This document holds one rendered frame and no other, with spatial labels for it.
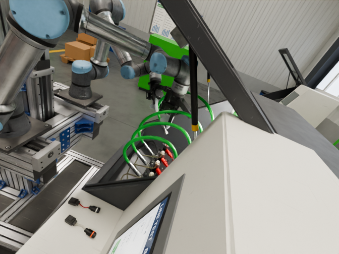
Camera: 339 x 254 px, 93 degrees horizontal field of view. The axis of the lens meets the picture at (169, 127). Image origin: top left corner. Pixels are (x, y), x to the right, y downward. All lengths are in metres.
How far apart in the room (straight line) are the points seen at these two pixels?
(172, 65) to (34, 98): 0.79
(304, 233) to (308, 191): 0.09
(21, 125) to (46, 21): 0.53
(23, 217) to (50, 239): 0.96
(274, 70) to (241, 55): 1.45
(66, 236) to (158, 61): 0.69
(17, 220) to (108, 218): 1.01
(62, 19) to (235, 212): 0.57
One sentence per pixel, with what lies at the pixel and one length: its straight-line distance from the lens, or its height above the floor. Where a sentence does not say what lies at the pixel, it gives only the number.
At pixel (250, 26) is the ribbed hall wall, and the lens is 7.37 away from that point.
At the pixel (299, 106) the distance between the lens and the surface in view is 3.58.
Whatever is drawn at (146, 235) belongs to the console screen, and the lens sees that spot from 0.33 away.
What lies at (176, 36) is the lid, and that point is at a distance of 0.39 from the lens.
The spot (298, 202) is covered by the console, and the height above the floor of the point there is 1.55.
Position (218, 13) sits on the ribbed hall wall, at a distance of 7.25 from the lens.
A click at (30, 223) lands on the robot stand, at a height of 0.21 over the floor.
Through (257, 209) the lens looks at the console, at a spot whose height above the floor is 1.55.
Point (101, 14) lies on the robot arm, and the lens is 1.09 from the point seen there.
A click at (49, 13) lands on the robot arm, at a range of 0.59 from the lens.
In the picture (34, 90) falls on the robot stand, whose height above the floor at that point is 1.14.
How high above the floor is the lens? 1.67
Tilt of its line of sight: 31 degrees down
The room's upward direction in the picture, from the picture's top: 23 degrees clockwise
